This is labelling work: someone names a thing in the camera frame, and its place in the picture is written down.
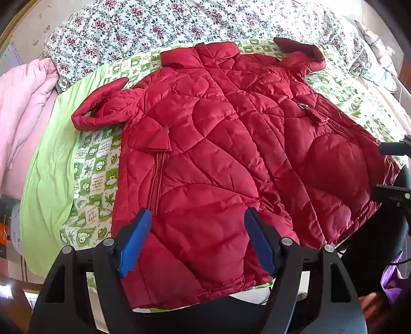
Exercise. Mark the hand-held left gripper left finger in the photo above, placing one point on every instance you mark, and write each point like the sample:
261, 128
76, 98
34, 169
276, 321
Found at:
135, 241

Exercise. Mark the floral quilt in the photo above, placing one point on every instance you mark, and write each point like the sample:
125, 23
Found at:
167, 29

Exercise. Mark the pink blanket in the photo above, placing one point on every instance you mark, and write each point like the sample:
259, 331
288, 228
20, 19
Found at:
22, 112

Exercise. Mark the grey patterned pillow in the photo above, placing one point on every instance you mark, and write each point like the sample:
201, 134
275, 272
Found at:
379, 54

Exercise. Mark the red quilted jacket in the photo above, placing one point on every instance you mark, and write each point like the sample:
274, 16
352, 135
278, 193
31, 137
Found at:
218, 144

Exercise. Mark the green printed bed sheet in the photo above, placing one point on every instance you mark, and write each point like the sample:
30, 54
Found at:
96, 180

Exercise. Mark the light green blanket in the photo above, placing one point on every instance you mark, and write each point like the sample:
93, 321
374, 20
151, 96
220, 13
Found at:
48, 180

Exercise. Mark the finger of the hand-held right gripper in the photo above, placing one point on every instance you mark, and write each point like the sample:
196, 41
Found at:
390, 193
393, 148

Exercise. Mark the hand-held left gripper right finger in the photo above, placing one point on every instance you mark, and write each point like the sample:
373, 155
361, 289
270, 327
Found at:
260, 241

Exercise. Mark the purple cloth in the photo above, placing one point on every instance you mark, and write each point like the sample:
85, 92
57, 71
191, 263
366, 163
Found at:
393, 282

